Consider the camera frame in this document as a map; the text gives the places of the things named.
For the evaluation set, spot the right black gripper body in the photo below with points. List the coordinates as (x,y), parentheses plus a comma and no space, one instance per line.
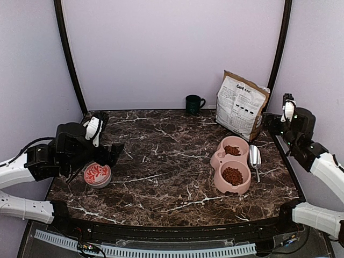
(274,130)

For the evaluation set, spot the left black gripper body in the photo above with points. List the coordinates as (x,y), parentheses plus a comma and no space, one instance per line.
(102,159)

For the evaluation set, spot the pet food bag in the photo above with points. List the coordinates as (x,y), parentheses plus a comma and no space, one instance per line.
(239,105)

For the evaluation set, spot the metal scoop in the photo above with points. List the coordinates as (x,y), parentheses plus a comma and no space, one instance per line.
(255,160)

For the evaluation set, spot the pink double pet bowl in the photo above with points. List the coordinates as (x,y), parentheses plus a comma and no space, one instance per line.
(221,161)

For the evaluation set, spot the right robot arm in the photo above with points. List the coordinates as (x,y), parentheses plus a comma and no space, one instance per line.
(297,132)

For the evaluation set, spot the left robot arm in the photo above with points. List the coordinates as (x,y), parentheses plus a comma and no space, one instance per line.
(64,155)

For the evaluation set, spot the red patterned round tin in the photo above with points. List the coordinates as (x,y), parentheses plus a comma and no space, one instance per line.
(97,176)

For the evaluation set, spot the brown kibble in bowl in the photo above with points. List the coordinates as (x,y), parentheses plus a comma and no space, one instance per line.
(232,150)

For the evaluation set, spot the black mug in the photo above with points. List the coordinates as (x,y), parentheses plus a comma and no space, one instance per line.
(193,104)

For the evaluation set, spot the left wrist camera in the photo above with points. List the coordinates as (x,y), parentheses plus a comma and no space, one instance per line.
(95,126)

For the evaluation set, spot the white slotted cable duct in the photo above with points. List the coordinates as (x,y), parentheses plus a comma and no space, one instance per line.
(129,248)

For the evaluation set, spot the right black frame post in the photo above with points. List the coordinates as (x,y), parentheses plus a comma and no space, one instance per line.
(281,43)

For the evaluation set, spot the black frame post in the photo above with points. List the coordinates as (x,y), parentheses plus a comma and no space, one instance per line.
(68,56)
(281,43)

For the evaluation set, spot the left black frame post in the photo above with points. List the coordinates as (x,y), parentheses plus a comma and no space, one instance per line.
(68,56)

